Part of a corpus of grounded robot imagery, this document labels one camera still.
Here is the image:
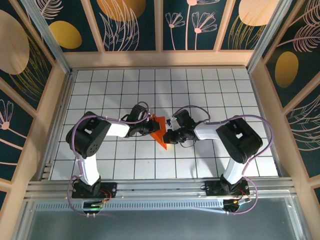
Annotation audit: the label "orange square paper sheet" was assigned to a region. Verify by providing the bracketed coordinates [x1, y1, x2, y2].
[148, 113, 169, 151]

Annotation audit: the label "grey metal sheet panel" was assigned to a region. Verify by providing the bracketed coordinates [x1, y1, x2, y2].
[13, 197, 307, 240]

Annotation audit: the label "aluminium front frame rail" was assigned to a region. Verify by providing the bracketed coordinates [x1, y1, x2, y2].
[26, 177, 297, 201]

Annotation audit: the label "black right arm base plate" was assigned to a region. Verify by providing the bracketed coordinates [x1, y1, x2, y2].
[204, 180, 251, 198]

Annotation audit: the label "slotted grey cable duct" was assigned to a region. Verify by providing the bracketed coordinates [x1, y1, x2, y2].
[34, 201, 226, 211]

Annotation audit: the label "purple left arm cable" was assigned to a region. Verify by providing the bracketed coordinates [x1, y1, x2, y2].
[66, 101, 151, 217]

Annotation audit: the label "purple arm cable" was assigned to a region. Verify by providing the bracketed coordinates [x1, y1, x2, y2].
[171, 105, 275, 216]
[66, 101, 151, 217]

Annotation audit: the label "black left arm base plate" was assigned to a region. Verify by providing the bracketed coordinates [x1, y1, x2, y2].
[71, 181, 118, 199]

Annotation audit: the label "aluminium side rail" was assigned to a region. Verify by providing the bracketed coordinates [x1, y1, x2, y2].
[37, 72, 76, 181]
[248, 68, 286, 178]

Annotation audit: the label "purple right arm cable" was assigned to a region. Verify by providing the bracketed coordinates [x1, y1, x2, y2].
[171, 105, 275, 216]

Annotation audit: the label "aluminium corner post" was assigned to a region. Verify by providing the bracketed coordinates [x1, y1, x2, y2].
[21, 0, 74, 76]
[246, 0, 293, 72]

